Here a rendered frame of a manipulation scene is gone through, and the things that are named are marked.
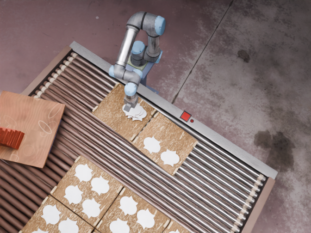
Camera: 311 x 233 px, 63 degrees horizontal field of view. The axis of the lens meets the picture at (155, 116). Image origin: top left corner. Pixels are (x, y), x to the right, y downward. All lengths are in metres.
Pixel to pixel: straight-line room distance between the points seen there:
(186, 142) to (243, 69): 1.81
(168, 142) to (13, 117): 1.20
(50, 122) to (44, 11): 2.24
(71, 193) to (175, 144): 0.87
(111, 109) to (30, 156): 0.69
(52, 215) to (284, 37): 3.60
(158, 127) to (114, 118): 0.37
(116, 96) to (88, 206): 0.88
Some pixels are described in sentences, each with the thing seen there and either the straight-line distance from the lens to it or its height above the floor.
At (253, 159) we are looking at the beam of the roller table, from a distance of 2.23.
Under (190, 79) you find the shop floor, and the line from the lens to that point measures 3.33.
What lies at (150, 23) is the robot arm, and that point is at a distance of 1.78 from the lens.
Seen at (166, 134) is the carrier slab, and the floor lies 0.94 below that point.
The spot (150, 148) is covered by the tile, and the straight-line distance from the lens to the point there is 2.01.
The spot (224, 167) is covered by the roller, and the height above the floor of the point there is 0.92.
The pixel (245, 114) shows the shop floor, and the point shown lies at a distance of 3.36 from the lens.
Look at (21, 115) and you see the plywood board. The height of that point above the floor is 1.04.
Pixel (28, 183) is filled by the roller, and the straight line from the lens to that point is 2.16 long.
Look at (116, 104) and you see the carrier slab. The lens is 2.13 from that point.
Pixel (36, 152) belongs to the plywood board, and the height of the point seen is 1.04.
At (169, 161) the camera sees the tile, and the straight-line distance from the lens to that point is 2.00.
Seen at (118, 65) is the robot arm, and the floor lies 1.41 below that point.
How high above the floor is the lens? 2.92
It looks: 72 degrees down
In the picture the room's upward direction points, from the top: 12 degrees clockwise
